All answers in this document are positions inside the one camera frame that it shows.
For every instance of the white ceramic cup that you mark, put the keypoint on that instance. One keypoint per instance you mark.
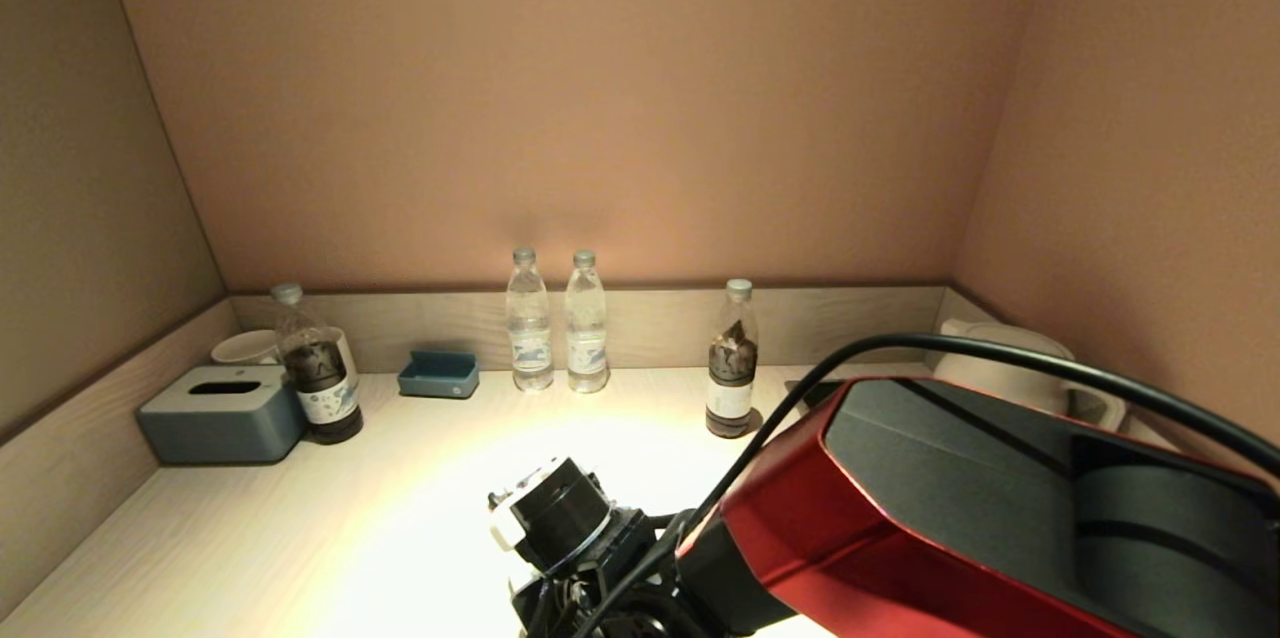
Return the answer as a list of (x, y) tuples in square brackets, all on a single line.
[(245, 348)]

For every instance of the small blue tray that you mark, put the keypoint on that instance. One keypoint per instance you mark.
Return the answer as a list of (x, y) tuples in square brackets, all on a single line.
[(438, 378)]

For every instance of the white electric kettle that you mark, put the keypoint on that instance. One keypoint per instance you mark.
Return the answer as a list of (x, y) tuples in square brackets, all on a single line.
[(990, 383)]

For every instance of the grey-blue tissue box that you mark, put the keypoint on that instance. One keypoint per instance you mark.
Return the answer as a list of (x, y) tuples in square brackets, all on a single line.
[(220, 423)]

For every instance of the wide dark drink bottle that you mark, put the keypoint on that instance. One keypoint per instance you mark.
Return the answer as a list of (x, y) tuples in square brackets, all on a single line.
[(320, 388)]

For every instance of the clear water bottle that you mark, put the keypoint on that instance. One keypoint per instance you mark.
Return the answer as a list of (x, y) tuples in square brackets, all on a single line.
[(529, 338), (586, 338)]

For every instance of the slim dark drink bottle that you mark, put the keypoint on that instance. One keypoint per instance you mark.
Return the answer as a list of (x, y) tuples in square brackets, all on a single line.
[(730, 378)]

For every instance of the recessed desk power socket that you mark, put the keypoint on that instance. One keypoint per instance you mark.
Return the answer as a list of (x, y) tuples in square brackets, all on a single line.
[(822, 385)]

